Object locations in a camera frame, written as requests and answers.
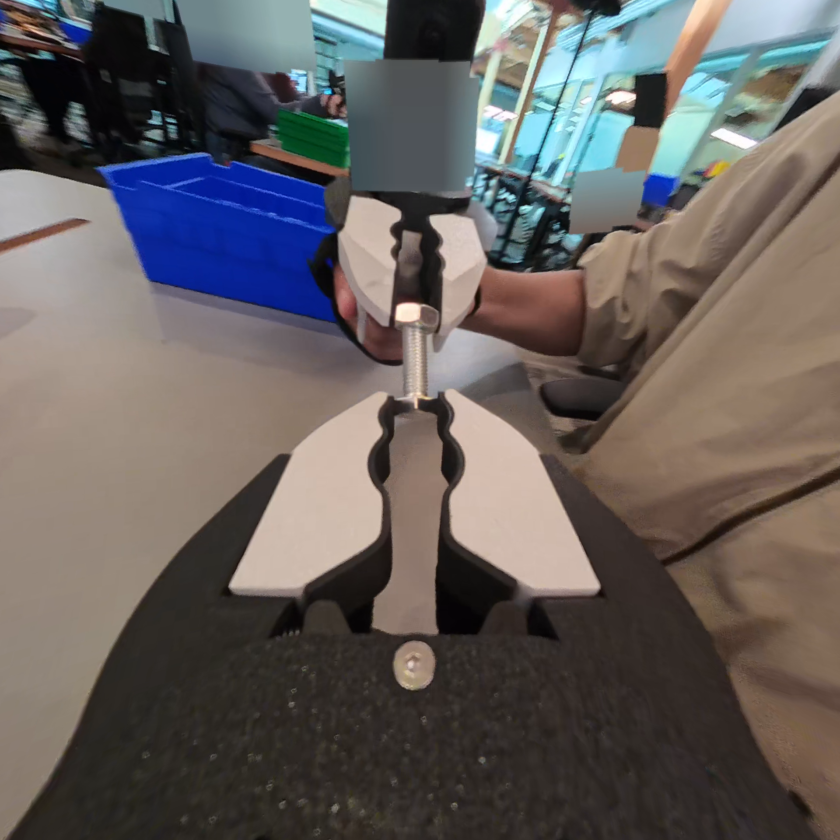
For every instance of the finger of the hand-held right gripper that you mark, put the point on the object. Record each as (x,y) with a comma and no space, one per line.
(367,262)
(463,262)

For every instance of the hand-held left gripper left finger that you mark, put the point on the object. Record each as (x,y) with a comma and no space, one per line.
(321,512)

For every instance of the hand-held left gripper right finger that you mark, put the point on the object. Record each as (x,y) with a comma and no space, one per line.
(518,512)

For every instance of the steel hex bolt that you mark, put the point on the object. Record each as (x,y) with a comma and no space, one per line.
(415,361)

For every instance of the steel hex nut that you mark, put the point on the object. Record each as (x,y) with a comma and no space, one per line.
(415,400)

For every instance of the blue plastic bin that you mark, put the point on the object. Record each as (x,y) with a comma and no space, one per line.
(223,236)

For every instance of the person's right forearm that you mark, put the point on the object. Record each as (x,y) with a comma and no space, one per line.
(551,312)

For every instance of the person's right hand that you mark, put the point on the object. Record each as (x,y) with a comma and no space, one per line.
(377,341)

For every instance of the black mesh office chair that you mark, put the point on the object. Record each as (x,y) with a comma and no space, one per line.
(581,397)

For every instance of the green plastic bin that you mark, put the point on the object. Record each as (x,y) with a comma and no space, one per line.
(315,138)

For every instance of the black pole stand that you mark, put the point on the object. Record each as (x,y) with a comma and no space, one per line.
(571,72)

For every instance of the distant blue bin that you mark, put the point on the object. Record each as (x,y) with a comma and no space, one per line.
(661,189)

